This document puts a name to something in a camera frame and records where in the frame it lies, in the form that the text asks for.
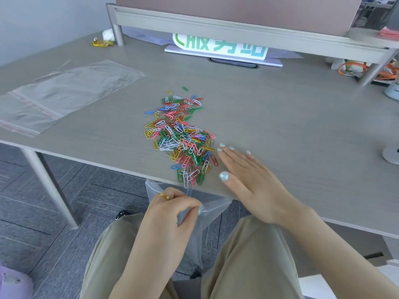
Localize person's right forearm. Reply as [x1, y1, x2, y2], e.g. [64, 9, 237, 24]
[279, 207, 399, 299]

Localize grey metal desk shelf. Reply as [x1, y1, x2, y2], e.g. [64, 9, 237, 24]
[106, 3, 399, 87]

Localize person's left forearm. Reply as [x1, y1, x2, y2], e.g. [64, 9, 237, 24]
[108, 227, 187, 299]

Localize person's left hand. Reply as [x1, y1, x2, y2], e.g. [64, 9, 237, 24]
[140, 187, 205, 238]

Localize grey table leg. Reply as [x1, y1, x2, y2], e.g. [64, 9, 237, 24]
[21, 148, 79, 231]

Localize white round base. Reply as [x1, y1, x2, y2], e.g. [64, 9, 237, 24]
[382, 144, 399, 165]

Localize small clear plastic bag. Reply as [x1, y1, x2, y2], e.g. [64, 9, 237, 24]
[145, 179, 233, 270]

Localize khaki trousers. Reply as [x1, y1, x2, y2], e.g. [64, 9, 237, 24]
[79, 213, 305, 299]

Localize white container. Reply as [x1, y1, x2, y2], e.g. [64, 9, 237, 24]
[384, 78, 399, 101]

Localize brown partition panel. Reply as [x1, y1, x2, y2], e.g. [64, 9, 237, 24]
[116, 0, 365, 37]

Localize black cable grommet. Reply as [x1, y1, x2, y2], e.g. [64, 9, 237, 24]
[208, 57, 259, 69]

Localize pink item on shelf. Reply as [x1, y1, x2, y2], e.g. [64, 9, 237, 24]
[378, 26, 399, 41]

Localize pile of coloured paper clips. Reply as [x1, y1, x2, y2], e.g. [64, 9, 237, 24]
[144, 94, 219, 189]

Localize white sign with green letters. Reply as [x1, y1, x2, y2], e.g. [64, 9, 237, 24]
[164, 33, 283, 67]

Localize orange cables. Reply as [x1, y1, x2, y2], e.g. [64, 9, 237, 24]
[337, 60, 399, 82]

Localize person's right hand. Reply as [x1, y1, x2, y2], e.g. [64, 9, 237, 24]
[217, 143, 313, 225]

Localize purple object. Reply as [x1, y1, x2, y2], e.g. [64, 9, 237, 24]
[0, 262, 34, 299]

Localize large clear zip bag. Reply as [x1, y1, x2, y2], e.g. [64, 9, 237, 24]
[0, 92, 64, 138]
[9, 60, 146, 118]

